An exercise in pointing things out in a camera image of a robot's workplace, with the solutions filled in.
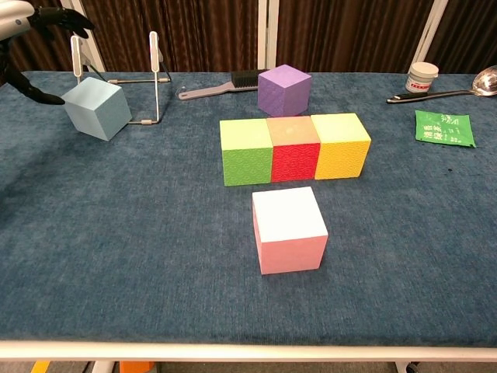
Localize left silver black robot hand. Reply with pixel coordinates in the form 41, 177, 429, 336
0, 0, 96, 106

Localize light blue cube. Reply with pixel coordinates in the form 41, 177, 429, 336
61, 76, 134, 142

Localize green cube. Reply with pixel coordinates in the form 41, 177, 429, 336
219, 118, 273, 187

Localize purple cube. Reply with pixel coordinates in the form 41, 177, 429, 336
257, 64, 313, 117

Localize red orange cube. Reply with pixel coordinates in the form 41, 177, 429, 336
266, 116, 321, 183

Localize yellow cube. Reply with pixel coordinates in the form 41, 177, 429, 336
310, 113, 372, 181

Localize white pink cube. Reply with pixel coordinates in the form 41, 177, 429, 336
252, 186, 329, 276

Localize dark brown pleated curtain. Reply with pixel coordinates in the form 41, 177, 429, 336
0, 0, 75, 86
425, 0, 497, 75
79, 0, 260, 73
276, 0, 434, 74

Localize grey brush black bristles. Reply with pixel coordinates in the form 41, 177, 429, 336
178, 68, 269, 101

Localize blue felt table cover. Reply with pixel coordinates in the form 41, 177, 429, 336
0, 70, 497, 347

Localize small white jar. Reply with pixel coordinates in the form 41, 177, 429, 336
405, 61, 440, 95

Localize green foil packet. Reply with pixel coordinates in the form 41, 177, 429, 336
414, 110, 478, 148

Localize white partition frame post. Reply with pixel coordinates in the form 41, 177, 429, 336
60, 0, 106, 73
417, 0, 454, 75
257, 0, 280, 73

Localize metal wire stand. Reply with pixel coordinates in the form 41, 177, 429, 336
69, 30, 172, 126

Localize steel ladle black handle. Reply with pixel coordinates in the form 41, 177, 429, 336
386, 64, 497, 105

